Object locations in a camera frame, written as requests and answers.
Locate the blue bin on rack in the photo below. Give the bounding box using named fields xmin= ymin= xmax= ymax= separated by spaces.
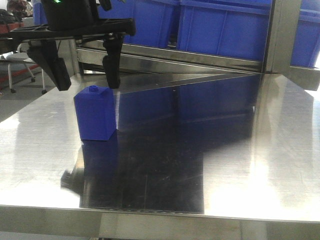
xmin=176 ymin=0 xmax=271 ymax=61
xmin=98 ymin=0 xmax=180 ymax=48

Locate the blue bin right on rack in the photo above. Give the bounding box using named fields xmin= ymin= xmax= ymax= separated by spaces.
xmin=176 ymin=0 xmax=271 ymax=61

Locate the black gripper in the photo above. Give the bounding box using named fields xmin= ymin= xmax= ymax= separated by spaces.
xmin=0 ymin=0 xmax=136 ymax=91

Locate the blue bin far upper right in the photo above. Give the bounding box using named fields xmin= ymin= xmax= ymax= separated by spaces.
xmin=291 ymin=0 xmax=320 ymax=68

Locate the grey office chair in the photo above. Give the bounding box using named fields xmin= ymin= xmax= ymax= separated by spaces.
xmin=0 ymin=38 xmax=40 ymax=94

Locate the steel shelf rack frame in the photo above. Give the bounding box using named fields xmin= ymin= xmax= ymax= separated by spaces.
xmin=67 ymin=0 xmax=320 ymax=91

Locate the blue plastic block part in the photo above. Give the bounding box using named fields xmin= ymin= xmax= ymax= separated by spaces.
xmin=74 ymin=85 xmax=117 ymax=141

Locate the blue bin left on rack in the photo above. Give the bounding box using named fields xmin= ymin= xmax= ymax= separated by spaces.
xmin=98 ymin=0 xmax=180 ymax=48

